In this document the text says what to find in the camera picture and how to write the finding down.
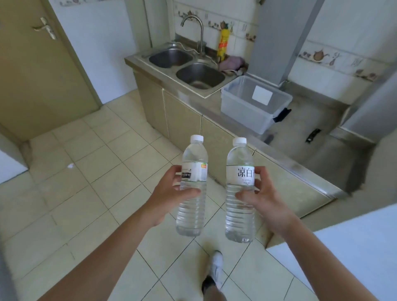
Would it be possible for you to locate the person's left hand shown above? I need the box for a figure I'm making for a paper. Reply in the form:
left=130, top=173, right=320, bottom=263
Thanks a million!
left=144, top=164, right=202, bottom=230

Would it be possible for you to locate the person's right hand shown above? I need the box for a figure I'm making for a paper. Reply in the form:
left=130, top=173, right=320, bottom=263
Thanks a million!
left=234, top=166, right=300, bottom=238

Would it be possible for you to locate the clear plastic water bottle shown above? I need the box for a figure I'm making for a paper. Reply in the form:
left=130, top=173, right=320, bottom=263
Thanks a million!
left=224, top=137, right=256, bottom=244
left=176, top=134, right=209, bottom=237

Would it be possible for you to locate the clear plastic storage bin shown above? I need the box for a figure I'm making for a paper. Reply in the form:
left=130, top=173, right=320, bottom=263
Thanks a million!
left=220, top=75, right=294, bottom=136

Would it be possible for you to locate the person's left forearm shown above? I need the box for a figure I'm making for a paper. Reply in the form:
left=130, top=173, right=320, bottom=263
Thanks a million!
left=37, top=204, right=160, bottom=301

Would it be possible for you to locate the person's right forearm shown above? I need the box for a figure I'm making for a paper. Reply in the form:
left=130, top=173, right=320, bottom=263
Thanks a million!
left=284, top=222, right=380, bottom=301

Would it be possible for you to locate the person's white sneaker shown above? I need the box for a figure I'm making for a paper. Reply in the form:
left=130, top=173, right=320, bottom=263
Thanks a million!
left=208, top=250, right=224, bottom=291

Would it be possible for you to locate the person's black sock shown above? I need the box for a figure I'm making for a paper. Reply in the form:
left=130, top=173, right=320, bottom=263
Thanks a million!
left=201, top=275, right=218, bottom=295

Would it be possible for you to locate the person's leg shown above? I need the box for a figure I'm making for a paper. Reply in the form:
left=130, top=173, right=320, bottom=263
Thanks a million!
left=204, top=285, right=224, bottom=301

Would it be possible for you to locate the double steel sink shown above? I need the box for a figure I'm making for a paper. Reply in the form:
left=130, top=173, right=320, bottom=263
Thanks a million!
left=136, top=42, right=230, bottom=95

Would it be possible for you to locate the pink cloth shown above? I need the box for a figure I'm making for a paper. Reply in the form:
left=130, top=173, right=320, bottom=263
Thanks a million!
left=218, top=55, right=249, bottom=74

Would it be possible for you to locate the yellow detergent bottle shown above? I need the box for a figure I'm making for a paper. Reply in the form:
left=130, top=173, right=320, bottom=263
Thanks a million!
left=216, top=26, right=232, bottom=62

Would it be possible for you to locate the beige wooden door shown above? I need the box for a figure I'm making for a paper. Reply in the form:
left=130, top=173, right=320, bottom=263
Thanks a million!
left=0, top=0, right=103, bottom=143

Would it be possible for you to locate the curved steel faucet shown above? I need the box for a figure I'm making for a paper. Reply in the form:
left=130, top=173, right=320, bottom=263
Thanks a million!
left=180, top=14, right=208, bottom=58

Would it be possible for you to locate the metal door handle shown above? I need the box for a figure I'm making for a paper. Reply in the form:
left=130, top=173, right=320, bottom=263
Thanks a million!
left=32, top=17, right=58, bottom=41

